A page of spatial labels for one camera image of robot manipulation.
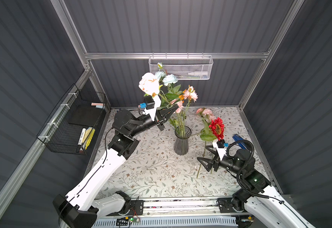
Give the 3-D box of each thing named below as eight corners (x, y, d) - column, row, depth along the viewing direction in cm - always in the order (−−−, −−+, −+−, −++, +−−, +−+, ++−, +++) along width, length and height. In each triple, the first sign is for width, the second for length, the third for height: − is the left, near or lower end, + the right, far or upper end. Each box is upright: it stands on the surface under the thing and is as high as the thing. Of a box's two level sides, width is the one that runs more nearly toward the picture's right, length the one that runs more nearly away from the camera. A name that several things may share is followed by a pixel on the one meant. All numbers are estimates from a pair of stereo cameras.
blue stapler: (244, 152, 96) (246, 149, 93) (232, 137, 104) (234, 134, 101) (248, 150, 97) (250, 147, 94) (235, 136, 105) (237, 133, 102)
